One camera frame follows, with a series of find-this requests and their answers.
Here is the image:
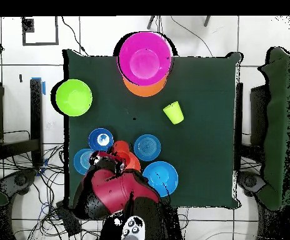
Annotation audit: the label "black chair base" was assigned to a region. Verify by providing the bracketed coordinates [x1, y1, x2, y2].
[0, 168, 38, 201]

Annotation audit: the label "black bench frame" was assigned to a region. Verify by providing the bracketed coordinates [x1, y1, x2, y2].
[0, 78, 44, 168]

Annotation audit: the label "light green bowl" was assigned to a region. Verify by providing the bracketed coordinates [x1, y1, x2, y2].
[55, 79, 94, 118]

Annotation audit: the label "shallow red-orange bowl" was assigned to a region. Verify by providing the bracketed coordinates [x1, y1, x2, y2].
[123, 151, 142, 173]

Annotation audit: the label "dark green tablecloth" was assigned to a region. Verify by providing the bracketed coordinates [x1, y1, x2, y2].
[63, 49, 243, 208]

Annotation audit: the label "medium blue bowl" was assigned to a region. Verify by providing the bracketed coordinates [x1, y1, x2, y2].
[142, 161, 179, 198]

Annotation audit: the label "small dark blue bowl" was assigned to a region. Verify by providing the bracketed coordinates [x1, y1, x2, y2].
[88, 127, 114, 153]

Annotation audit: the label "light green cup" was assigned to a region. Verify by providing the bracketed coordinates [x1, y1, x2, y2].
[162, 101, 185, 125]

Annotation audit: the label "small light blue bowl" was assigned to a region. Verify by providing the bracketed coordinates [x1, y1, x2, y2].
[73, 148, 95, 176]
[134, 134, 162, 162]

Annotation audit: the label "large light orange bowl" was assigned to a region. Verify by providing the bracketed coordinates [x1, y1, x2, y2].
[122, 72, 170, 98]

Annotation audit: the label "grey tripod legs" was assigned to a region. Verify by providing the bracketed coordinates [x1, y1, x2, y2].
[146, 16, 212, 30]

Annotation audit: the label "black power strip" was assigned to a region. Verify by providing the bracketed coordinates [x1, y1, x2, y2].
[56, 201, 83, 237]

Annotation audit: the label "red-orange cup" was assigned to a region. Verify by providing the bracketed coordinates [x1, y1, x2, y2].
[111, 140, 131, 159]

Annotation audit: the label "dark grey chair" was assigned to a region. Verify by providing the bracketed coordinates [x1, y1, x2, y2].
[236, 171, 268, 198]

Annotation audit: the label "large pink bowl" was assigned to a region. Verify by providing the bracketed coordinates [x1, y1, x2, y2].
[116, 31, 173, 87]

